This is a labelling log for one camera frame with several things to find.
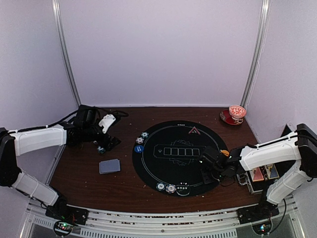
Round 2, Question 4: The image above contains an orange big blind button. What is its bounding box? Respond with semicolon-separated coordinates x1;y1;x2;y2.
220;150;229;156

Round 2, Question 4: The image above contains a blue small blind button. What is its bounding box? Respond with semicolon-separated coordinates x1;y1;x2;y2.
134;145;144;153

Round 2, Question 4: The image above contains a single white blue poker chip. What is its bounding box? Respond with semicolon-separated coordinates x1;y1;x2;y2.
136;137;144;144

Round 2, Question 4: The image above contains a clear round dealer button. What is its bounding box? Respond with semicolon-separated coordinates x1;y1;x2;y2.
176;182;191;196

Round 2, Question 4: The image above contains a single green blue poker chip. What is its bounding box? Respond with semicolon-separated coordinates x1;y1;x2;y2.
141;132;149;138

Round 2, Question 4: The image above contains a red black triangular all-in marker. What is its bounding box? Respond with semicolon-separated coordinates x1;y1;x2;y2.
188;126;201;135

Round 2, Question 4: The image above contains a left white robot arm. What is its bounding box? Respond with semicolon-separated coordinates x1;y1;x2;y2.
0;105;129;220

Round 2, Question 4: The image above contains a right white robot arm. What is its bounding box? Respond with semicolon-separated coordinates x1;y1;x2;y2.
199;123;317;219

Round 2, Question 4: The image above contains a blue-backed playing card deck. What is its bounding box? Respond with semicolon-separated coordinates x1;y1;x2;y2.
99;159;121;175

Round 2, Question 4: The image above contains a red card deck in case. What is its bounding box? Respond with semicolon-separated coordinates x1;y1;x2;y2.
250;167;264;182

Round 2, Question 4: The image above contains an aluminium poker chip case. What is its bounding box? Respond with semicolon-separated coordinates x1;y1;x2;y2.
236;164;287;195

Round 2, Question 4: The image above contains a round black poker mat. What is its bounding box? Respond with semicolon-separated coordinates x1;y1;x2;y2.
132;120;227;196

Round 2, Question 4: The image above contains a red floral saucer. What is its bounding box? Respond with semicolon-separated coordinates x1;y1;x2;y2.
219;110;244;126

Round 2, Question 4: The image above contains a red white patterned tea bowl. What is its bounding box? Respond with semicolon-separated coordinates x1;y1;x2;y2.
229;105;247;120

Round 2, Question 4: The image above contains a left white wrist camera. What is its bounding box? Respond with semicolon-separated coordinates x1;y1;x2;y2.
98;114;116;134

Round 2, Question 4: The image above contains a front aluminium rail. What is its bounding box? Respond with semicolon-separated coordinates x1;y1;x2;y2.
26;202;299;238

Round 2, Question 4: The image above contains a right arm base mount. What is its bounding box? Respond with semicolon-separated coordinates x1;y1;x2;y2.
237;205;279;235

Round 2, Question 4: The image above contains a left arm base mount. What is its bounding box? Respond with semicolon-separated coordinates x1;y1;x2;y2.
42;201;89;237

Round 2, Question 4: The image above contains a left aluminium frame post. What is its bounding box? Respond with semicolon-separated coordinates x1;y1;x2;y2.
52;0;81;106

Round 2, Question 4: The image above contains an aluminium frame post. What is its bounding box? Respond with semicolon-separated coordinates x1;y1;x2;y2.
52;0;81;106
240;0;271;108

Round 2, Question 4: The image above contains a right aluminium frame post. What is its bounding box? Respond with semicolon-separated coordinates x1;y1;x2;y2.
240;0;271;108

